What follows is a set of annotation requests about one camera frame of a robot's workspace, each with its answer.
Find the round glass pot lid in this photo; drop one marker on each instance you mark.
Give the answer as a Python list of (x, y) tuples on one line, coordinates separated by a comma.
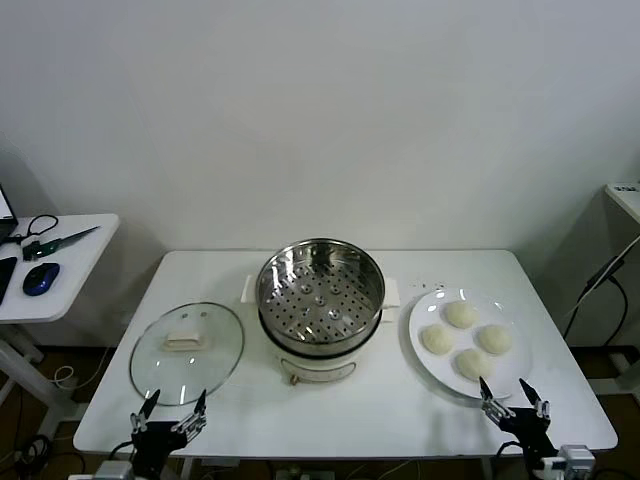
[(210, 350)]

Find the large white plate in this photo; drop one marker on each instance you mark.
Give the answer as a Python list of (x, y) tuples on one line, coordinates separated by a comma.
[(430, 365)]

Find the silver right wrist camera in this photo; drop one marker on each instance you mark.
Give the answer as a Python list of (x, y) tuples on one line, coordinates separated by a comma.
[(575, 457)]

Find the white electric cooker base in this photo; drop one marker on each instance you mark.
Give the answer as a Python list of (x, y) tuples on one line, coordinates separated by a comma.
[(320, 370)]

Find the white table base bar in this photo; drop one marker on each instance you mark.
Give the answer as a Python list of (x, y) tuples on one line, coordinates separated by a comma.
[(622, 361)]

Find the white cabinet with label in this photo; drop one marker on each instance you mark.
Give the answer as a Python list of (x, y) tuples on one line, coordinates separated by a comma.
[(625, 197)]

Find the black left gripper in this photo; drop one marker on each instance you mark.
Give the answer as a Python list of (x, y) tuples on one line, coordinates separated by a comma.
[(152, 437)]

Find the small white side table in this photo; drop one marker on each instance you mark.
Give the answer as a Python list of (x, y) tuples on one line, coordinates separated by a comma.
[(85, 260)]

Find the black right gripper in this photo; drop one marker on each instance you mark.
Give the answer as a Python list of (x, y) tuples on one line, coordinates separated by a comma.
[(527, 427)]

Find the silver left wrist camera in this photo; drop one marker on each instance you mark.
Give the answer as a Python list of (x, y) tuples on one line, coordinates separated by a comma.
[(112, 471)]

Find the blue computer mouse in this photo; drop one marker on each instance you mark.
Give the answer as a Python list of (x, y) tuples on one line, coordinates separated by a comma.
[(41, 278)]

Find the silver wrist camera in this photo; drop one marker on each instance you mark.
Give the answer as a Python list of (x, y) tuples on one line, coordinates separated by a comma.
[(112, 471), (575, 457)]

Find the perforated steel steamer basket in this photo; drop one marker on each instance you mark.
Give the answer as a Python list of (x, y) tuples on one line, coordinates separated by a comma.
[(280, 290)]

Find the open laptop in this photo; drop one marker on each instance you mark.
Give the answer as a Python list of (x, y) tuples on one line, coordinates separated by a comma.
[(4, 205)]

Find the black phone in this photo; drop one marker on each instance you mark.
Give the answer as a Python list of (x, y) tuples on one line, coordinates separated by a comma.
[(5, 277)]

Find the white steamed baozi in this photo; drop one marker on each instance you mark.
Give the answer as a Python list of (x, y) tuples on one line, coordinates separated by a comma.
[(474, 364), (494, 339), (461, 315), (438, 339)]

